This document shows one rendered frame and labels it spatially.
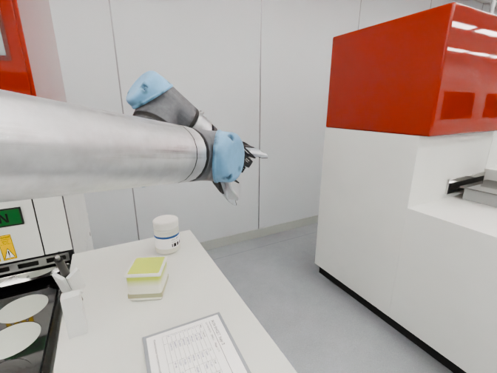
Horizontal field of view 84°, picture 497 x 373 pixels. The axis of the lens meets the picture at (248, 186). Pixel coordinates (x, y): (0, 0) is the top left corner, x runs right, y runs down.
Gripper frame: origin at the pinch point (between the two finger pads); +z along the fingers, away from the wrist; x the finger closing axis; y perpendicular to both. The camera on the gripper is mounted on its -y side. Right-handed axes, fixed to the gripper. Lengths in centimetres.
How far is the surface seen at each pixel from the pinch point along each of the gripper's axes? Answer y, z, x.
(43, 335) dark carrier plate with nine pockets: -7, -19, -53
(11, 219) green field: -32, -32, -41
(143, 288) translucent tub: 2.7, -11.3, -33.3
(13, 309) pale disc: -21, -22, -58
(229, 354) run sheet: 25.3, -4.8, -29.9
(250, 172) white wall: -153, 127, 35
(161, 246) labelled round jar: -13.7, -2.4, -28.2
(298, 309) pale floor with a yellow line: -43, 141, -40
